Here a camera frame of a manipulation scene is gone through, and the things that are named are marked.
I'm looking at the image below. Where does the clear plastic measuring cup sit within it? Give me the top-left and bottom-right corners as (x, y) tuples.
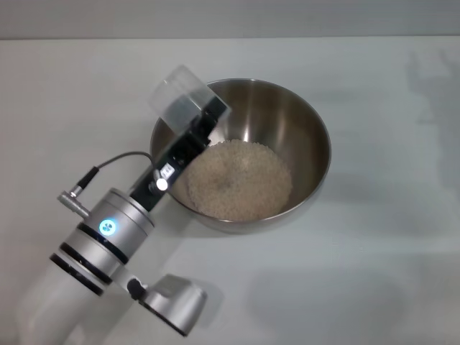
(147, 64), (216, 136)

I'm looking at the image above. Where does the uncooked white rice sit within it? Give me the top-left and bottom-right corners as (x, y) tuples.
(185, 139), (293, 222)

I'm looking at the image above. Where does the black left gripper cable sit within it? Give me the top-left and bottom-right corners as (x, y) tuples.
(57, 151), (154, 220)

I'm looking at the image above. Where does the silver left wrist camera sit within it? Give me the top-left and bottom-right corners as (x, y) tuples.
(127, 274), (208, 338)

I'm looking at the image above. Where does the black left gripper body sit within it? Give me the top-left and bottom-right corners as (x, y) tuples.
(129, 121), (213, 213)

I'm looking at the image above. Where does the stainless steel mixing bowl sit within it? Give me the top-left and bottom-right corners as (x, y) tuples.
(149, 78), (332, 235)

